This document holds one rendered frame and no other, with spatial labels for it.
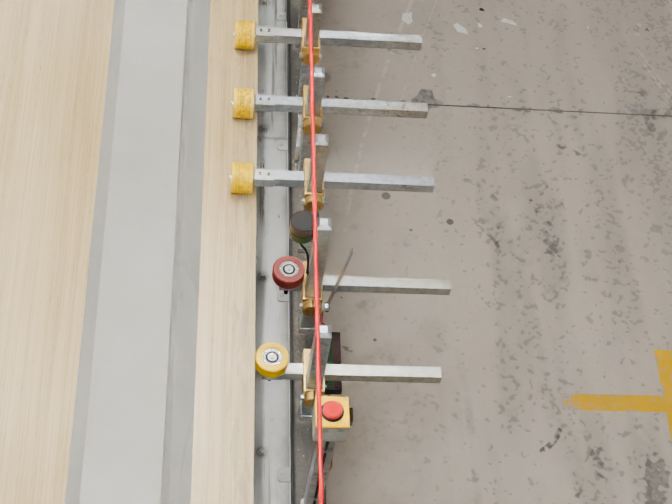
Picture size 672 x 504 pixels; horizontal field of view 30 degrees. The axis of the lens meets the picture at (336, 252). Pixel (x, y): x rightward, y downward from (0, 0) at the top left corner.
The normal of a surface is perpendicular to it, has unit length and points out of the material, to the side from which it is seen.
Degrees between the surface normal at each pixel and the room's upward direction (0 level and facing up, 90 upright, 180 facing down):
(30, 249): 0
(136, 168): 0
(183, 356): 61
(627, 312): 0
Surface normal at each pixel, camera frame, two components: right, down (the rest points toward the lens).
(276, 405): 0.11, -0.56
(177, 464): 0.92, -0.24
